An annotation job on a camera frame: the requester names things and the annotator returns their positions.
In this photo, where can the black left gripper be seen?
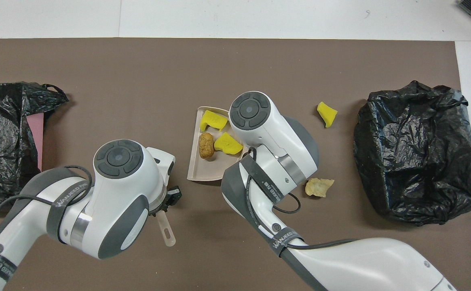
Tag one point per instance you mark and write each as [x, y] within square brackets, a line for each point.
[166, 200]

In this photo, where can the beige hand brush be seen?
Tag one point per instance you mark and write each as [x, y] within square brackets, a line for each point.
[166, 230]

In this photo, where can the beige plastic dustpan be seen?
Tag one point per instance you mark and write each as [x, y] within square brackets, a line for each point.
[203, 169]

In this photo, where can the brown bread roll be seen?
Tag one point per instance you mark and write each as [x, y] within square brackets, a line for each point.
[206, 146]

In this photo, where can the yellow sponge piece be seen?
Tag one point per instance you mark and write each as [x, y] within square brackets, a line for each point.
[327, 114]
[228, 144]
[213, 120]

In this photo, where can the tan bread slice chunk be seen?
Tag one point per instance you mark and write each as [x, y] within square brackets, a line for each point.
[319, 188]

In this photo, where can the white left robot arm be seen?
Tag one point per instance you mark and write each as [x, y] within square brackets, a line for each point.
[126, 194]

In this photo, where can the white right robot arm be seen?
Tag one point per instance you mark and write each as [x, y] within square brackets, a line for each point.
[275, 133]

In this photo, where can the pink plastic bin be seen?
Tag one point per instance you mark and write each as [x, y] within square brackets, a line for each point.
[37, 137]

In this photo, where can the crumpled black trash bag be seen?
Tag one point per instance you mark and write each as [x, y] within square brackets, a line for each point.
[1, 153]

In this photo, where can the black bag lined bin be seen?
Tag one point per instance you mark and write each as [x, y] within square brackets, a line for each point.
[417, 161]

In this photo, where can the brown table mat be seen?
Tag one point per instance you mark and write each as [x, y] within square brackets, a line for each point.
[235, 64]

